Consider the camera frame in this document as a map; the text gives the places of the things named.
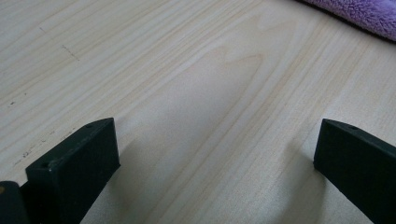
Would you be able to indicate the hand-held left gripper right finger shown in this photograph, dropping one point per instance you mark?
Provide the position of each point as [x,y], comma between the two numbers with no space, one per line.
[358,168]

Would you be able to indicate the purple cloth with black trim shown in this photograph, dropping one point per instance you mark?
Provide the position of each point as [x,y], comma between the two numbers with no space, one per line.
[364,14]

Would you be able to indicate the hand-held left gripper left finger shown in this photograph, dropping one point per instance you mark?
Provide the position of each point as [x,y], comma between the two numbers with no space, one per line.
[74,174]

